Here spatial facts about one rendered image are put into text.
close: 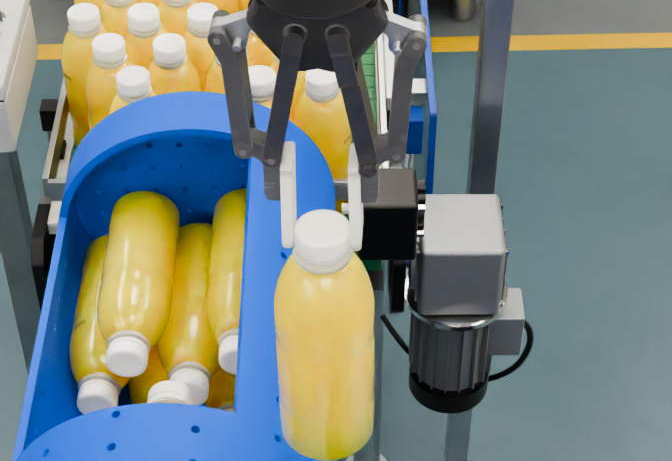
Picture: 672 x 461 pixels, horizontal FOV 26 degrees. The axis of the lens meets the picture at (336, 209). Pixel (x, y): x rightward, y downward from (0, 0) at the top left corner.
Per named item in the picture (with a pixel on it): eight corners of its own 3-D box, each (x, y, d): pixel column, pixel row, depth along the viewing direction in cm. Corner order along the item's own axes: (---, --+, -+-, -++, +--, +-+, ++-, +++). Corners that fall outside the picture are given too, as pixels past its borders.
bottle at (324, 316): (386, 406, 113) (389, 227, 101) (353, 473, 108) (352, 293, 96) (302, 381, 115) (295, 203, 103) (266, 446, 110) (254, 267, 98)
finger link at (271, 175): (280, 141, 93) (234, 139, 93) (282, 201, 96) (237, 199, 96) (283, 127, 94) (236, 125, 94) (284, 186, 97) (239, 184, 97)
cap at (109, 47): (131, 58, 174) (130, 46, 173) (102, 69, 172) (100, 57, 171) (117, 41, 176) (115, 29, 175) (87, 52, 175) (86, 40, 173)
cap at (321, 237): (359, 238, 100) (359, 218, 99) (338, 274, 97) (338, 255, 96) (307, 224, 101) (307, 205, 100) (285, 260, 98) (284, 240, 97)
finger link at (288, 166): (291, 169, 93) (279, 169, 93) (292, 249, 98) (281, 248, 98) (295, 140, 96) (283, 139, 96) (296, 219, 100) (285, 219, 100)
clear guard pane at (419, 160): (416, 363, 221) (430, 117, 188) (398, 52, 279) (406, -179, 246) (420, 363, 221) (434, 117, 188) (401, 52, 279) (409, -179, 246)
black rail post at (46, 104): (46, 160, 189) (38, 112, 183) (50, 145, 191) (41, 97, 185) (63, 160, 189) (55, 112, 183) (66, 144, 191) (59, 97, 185)
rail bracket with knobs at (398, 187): (341, 269, 174) (342, 206, 167) (341, 228, 179) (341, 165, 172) (424, 269, 174) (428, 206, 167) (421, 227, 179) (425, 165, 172)
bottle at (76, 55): (107, 115, 195) (91, 0, 182) (139, 140, 191) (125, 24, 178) (63, 138, 191) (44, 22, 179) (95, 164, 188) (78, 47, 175)
